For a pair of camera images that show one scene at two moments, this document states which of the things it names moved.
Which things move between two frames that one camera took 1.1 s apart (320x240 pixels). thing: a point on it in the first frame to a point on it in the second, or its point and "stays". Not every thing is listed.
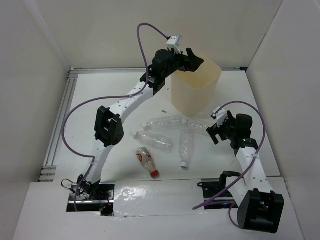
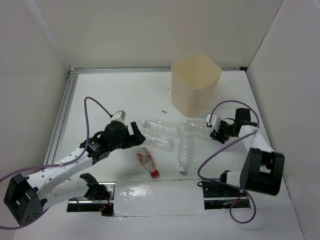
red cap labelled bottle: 144,156 stays
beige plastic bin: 192,91 stays
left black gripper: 192,61 to 134,139
